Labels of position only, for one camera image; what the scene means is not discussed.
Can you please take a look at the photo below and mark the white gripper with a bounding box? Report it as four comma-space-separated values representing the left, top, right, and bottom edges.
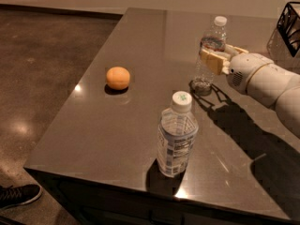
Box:
199, 44, 274, 95

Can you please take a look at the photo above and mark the clear water bottle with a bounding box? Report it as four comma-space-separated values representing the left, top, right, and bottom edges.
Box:
191, 16, 227, 96

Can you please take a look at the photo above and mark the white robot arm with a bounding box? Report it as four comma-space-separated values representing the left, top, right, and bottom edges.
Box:
199, 45, 300, 138

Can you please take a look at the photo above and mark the upright labelled water bottle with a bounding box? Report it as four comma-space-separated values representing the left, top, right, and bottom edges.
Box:
157, 91, 199, 177

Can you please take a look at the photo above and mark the clear glass container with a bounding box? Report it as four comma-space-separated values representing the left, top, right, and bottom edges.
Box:
267, 29, 300, 74

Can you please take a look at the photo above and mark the orange round fruit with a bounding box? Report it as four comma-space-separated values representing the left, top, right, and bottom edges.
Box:
106, 67, 130, 90

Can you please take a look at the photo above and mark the black sneaker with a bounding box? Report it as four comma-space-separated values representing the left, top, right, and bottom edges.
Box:
0, 184, 42, 210

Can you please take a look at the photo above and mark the black wire basket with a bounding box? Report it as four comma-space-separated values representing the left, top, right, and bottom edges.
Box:
277, 1, 300, 57

